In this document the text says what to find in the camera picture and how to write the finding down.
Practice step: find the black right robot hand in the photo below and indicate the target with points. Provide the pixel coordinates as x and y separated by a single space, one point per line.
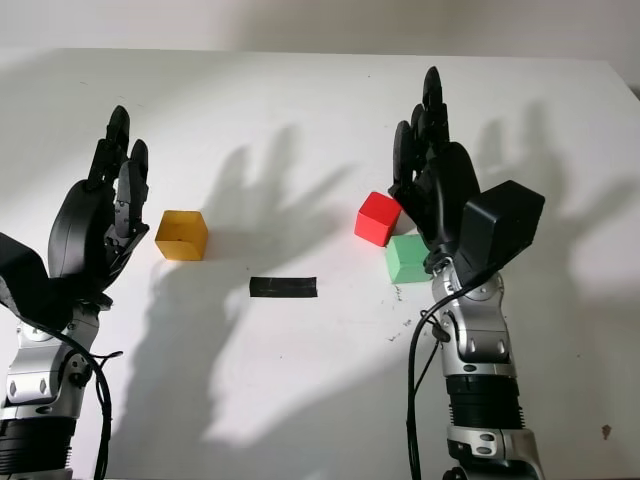
450 185

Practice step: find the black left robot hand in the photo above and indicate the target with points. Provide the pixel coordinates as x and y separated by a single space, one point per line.
75 230

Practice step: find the red block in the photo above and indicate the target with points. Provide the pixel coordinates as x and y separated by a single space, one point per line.
377 217

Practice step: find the green block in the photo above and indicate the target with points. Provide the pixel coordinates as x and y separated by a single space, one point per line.
405 260

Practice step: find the yellow block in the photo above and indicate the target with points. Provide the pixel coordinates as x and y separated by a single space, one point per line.
181 235

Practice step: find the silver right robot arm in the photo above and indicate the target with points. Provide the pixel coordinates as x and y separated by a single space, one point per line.
480 345

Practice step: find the black tape strip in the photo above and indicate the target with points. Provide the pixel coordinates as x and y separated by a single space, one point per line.
283 287

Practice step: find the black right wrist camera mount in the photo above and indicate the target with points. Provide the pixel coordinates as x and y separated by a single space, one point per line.
500 225

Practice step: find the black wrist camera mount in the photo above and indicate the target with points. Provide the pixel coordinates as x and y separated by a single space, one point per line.
20 280
500 225

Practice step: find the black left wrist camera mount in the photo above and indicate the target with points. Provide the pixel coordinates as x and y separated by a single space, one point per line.
20 280

